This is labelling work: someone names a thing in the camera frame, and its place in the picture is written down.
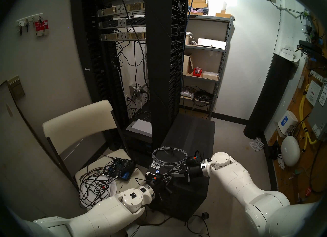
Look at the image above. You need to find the white box with blue label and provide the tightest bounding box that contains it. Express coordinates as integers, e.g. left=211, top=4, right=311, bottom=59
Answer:
left=277, top=110, right=299, bottom=136

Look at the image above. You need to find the grey metal electrical box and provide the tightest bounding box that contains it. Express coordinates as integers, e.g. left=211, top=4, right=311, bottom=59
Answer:
left=308, top=78, right=327, bottom=141

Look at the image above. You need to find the black modem box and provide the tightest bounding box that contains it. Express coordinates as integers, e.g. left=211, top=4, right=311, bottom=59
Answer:
left=296, top=40, right=322, bottom=57

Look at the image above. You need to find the white notice paper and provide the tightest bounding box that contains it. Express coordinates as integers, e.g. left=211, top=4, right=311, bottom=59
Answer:
left=306, top=80, right=322, bottom=107

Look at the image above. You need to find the black electronics board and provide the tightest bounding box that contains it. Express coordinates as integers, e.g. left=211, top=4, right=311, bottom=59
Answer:
left=104, top=157, right=136, bottom=181

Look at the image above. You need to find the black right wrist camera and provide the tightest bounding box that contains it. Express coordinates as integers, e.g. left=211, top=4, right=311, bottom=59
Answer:
left=186, top=150, right=205, bottom=165

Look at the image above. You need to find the white oval router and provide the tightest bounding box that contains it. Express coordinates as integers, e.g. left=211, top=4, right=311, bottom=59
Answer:
left=281, top=135, right=301, bottom=167

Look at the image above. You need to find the large brown cardboard box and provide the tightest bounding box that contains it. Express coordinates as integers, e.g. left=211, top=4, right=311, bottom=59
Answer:
left=188, top=0, right=209, bottom=15

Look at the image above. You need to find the beige wall plate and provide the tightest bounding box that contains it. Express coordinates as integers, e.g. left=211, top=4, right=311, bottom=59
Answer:
left=7, top=75, right=26, bottom=102

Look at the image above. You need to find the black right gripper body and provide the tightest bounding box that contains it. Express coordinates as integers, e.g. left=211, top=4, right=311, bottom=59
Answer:
left=182, top=162, right=203, bottom=184

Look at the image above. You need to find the white round plate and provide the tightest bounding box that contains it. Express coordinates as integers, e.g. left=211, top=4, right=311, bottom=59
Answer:
left=80, top=180, right=118, bottom=209

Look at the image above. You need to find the black Dell rack server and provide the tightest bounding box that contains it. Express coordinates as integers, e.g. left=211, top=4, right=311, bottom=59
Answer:
left=99, top=17, right=147, bottom=30

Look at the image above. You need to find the tangle of thin black cables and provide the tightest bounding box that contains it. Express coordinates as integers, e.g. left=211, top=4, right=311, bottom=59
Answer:
left=79, top=160, right=118, bottom=209

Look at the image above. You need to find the white flat network device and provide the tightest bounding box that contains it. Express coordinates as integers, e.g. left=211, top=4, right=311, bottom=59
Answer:
left=126, top=119, right=153, bottom=138

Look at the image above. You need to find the coil of black cable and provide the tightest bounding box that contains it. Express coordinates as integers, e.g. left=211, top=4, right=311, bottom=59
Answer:
left=192, top=90, right=214, bottom=107

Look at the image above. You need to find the beige rack server unit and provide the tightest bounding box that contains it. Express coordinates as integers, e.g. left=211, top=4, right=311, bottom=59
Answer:
left=96, top=2, right=146, bottom=17
left=100, top=32, right=147, bottom=42

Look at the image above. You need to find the grey braided USB cable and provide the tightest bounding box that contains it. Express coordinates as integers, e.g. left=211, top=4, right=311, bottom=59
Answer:
left=152, top=147, right=188, bottom=167

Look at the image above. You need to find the yellow conduit cable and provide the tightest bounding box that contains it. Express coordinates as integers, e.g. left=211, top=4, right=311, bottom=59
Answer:
left=299, top=84, right=318, bottom=153

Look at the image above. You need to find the black server rack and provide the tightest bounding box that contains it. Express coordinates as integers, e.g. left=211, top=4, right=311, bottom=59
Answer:
left=70, top=0, right=190, bottom=154

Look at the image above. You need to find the white flat box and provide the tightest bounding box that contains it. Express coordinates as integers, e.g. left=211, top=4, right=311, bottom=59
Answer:
left=197, top=38, right=227, bottom=50

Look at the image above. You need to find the wall power outlet box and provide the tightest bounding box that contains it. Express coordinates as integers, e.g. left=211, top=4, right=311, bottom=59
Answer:
left=129, top=84, right=149, bottom=99

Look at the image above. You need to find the open cardboard box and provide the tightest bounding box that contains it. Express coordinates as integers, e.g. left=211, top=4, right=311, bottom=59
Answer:
left=183, top=55, right=195, bottom=76

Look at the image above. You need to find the white key rack with keys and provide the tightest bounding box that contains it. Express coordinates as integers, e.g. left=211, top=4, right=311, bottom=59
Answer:
left=16, top=12, right=44, bottom=37

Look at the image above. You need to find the cream folding chair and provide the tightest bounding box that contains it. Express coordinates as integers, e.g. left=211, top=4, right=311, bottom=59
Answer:
left=42, top=99, right=146, bottom=214

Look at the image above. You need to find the red and white tag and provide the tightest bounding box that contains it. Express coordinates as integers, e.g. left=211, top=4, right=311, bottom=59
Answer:
left=34, top=20, right=49, bottom=37

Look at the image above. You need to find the flat tan box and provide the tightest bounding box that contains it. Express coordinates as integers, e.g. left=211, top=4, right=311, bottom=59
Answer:
left=202, top=71, right=220, bottom=81

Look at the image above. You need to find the black power adapter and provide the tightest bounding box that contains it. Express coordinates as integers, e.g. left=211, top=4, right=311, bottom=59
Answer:
left=268, top=144, right=281, bottom=161

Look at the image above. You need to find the white wire rack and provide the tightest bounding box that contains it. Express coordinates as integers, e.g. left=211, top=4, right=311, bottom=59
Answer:
left=249, top=137, right=265, bottom=152

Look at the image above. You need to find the black workstation tower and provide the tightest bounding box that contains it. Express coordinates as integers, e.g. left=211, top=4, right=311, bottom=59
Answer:
left=145, top=113, right=216, bottom=222

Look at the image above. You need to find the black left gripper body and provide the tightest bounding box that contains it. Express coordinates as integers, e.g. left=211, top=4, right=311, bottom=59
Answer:
left=146, top=173, right=174, bottom=195

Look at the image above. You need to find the stack of small white cartons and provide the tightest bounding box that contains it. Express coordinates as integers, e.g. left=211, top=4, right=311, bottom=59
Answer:
left=280, top=47, right=301, bottom=62

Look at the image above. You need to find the black plug with cord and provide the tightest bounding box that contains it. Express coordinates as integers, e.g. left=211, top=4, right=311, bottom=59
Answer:
left=186, top=212, right=210, bottom=237

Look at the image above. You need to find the grey metal shelving unit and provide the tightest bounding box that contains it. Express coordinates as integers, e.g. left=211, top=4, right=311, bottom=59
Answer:
left=180, top=15, right=235, bottom=120

